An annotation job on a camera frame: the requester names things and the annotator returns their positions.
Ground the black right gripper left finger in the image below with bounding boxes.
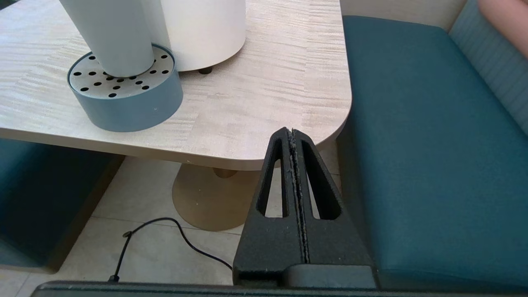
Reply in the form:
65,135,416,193
232,127,310,287

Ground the teal upholstered bench seat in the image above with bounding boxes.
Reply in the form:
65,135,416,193
336,0,528,292
0,138,125,273

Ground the pink cylindrical bolster cushion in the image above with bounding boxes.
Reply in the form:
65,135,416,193
478,0,528,48

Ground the black floor cable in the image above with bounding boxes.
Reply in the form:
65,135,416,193
109,217,234,283

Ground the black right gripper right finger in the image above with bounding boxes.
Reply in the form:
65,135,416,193
292,130,375,266

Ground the large dispenser with dark tea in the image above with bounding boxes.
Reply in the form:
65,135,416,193
141,0,247,75

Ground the beige table pedestal base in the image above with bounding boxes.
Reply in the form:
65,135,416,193
172,163,265,232

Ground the large blue-grey drip tray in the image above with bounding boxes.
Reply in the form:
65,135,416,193
67,43,184,133

